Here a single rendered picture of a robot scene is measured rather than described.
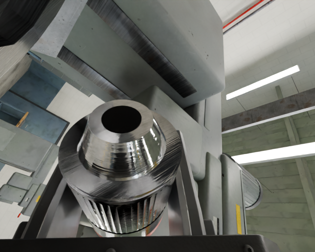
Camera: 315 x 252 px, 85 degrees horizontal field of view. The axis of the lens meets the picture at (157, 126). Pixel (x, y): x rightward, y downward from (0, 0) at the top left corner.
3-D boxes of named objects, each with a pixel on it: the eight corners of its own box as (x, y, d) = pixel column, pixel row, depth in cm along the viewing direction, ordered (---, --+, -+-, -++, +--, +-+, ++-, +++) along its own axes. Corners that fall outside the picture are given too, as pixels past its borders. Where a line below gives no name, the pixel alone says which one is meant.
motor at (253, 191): (197, 192, 84) (228, 209, 100) (237, 190, 71) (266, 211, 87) (199, 155, 95) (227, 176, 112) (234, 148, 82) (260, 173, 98)
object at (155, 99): (91, 154, 55) (149, 182, 68) (138, 135, 39) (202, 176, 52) (111, 109, 66) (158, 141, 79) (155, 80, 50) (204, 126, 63)
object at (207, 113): (143, 178, 66) (176, 194, 76) (192, 172, 51) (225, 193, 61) (173, 56, 110) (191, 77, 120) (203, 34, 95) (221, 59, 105)
